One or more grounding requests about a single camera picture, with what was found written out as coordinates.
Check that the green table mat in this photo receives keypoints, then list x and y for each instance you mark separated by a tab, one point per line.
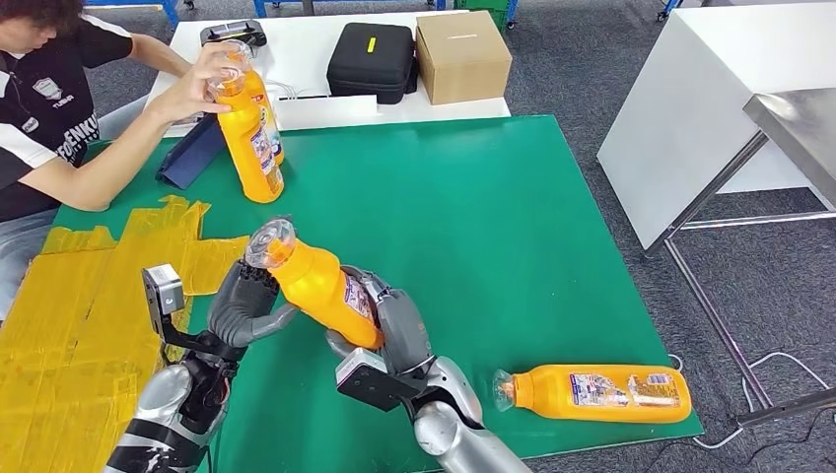
457	228

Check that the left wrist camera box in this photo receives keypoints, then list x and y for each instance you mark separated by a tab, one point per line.
163	290

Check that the person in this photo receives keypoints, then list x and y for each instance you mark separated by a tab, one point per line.
46	111

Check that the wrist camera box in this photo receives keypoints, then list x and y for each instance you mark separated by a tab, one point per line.
372	382
163	290

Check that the white cabinet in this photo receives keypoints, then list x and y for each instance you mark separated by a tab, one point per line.
679	117

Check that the person's right hand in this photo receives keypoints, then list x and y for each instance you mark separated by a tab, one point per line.
189	88

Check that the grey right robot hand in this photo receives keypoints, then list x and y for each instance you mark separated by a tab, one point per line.
405	333

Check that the green plastic crate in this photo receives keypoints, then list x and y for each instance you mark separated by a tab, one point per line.
483	8

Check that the black carrying case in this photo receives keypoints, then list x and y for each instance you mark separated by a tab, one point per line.
371	63

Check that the blue tablet case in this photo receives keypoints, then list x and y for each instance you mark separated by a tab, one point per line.
189	156

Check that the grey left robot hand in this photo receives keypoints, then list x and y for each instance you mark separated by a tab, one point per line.
238	307

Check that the black remote controller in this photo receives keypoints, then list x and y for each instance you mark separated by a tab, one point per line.
235	29

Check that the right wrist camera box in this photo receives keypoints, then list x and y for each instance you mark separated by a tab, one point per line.
372	382

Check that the orange detergent bottle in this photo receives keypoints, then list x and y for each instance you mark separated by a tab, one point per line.
275	147
320	294
245	160
601	395

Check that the steel table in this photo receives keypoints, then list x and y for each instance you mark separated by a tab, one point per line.
797	127

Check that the person's right forearm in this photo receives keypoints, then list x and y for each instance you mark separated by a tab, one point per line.
98	173

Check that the white table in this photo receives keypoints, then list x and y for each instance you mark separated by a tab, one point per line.
307	52

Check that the person's left forearm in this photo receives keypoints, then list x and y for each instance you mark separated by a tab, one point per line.
160	55

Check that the brown cardboard box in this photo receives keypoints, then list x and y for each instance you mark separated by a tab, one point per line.
464	57

